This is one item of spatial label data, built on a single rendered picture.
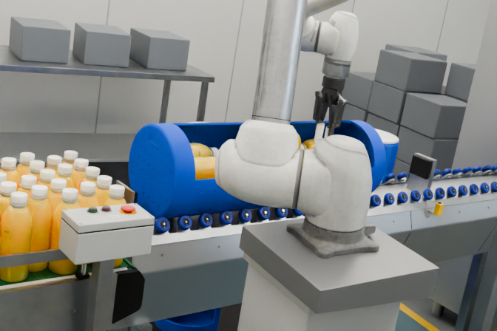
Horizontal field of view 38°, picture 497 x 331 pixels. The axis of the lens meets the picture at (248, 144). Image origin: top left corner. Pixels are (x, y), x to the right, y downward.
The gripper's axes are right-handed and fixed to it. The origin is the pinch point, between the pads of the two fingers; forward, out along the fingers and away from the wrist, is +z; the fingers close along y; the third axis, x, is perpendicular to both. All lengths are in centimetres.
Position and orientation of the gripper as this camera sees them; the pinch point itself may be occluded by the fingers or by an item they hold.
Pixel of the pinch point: (323, 135)
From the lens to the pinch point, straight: 243.1
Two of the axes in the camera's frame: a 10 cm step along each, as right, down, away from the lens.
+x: -7.9, 0.3, -6.1
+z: -1.6, 9.6, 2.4
